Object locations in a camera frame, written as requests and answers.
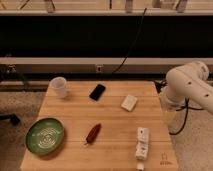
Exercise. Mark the green ceramic plate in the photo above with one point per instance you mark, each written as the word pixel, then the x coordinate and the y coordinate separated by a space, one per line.
pixel 44 136

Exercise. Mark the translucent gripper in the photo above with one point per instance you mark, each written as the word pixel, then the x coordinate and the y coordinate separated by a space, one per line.
pixel 168 114

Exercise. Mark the white power strip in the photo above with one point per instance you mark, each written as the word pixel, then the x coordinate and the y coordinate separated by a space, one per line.
pixel 142 146

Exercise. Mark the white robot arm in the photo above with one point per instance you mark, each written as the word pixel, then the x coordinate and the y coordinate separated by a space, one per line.
pixel 186 81

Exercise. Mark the black chair base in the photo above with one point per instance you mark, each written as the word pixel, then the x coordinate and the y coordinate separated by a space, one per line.
pixel 14 120

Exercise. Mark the white plug adapter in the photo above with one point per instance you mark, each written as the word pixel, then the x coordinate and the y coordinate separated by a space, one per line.
pixel 140 166

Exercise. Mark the red chili pepper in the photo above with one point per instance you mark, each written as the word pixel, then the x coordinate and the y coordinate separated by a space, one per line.
pixel 92 135

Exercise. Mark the white sponge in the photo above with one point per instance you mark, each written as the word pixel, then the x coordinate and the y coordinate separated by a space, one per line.
pixel 129 102

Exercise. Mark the black smartphone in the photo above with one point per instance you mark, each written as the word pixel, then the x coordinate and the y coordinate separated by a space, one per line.
pixel 97 92

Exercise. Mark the white plastic cup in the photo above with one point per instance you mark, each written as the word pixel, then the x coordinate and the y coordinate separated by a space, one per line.
pixel 58 84

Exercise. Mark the white wall outlet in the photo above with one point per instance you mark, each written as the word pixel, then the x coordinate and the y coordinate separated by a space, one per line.
pixel 99 68

